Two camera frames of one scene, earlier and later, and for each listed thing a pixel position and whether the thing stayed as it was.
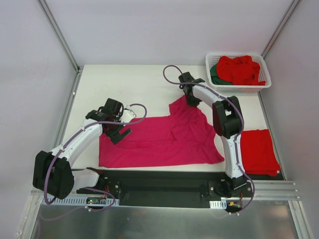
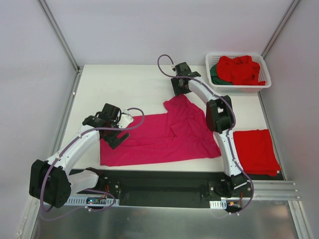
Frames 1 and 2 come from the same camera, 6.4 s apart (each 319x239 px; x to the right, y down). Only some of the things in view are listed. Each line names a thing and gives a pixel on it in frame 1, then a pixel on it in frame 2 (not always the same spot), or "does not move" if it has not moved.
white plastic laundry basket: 237,72 does not move
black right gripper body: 191,98 -> 177,86
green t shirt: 215,79 does not move
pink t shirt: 182,137 does not move
